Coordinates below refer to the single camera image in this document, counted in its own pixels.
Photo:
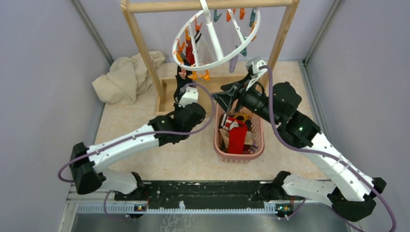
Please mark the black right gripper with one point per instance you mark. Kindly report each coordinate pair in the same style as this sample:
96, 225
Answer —
231, 92

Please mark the mustard yellow sock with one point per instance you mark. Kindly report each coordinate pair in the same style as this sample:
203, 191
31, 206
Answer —
244, 118

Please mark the pink plastic laundry basket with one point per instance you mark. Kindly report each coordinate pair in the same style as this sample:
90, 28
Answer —
257, 128

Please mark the plain red sock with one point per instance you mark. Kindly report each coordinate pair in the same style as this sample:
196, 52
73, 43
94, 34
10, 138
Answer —
237, 134

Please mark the lilac plastic clip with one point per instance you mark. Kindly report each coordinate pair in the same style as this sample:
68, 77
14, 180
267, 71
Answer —
232, 64

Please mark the black sock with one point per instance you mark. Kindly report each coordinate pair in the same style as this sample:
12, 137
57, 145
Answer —
181, 81

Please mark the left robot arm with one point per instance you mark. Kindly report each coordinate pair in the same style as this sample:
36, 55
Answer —
90, 166

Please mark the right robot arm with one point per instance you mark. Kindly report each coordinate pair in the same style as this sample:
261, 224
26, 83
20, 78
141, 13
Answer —
349, 192

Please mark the white round clip hanger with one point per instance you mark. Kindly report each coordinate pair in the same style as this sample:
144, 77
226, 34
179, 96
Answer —
187, 33

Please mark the teal plastic clip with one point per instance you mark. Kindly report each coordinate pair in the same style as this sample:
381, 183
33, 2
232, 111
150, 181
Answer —
243, 52

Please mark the orange plastic clip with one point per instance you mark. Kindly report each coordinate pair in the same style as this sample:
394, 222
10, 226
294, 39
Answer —
205, 76

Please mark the white sock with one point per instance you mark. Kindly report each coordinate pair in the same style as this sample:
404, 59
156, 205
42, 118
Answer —
203, 52

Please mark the red snowflake sock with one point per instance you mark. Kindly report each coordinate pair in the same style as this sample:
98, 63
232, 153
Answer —
189, 53

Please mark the beige crumpled cloth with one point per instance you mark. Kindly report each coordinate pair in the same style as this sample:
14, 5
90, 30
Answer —
127, 78

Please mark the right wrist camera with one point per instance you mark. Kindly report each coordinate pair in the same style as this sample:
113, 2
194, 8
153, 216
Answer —
254, 69

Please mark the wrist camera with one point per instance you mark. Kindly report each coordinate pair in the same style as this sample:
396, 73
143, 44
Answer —
190, 95
254, 69

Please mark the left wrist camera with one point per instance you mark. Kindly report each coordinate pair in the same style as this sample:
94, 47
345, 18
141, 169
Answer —
190, 95

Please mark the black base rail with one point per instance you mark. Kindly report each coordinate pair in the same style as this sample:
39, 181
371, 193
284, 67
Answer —
202, 196

